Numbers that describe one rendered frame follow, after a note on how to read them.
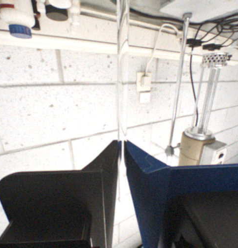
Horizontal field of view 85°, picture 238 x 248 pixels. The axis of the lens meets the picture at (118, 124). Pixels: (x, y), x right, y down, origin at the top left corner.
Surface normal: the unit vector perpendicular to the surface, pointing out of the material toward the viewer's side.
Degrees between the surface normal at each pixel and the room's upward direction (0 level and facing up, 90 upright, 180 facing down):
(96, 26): 90
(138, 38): 90
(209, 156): 90
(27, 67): 90
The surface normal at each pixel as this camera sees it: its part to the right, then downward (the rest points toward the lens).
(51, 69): 0.48, 0.29
